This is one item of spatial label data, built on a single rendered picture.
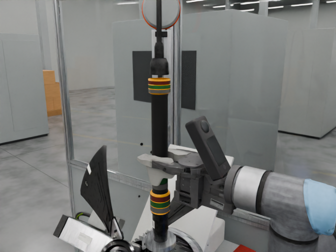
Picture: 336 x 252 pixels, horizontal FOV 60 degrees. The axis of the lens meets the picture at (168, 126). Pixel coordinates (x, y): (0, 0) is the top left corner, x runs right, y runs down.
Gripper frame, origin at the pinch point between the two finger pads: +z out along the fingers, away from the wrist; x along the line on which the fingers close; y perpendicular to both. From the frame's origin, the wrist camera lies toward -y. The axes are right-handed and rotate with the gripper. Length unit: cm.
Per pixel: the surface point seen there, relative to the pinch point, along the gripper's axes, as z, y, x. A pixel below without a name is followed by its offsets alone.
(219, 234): 8, 57, 60
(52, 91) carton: 681, 89, 442
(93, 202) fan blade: 29.5, 25.3, 8.9
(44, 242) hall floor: 189, 151, 84
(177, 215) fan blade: -3.3, 17.2, 6.6
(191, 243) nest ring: 0.2, 34.7, 20.4
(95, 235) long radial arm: 29.4, 36.9, 8.8
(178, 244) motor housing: 1.9, 32.9, 15.4
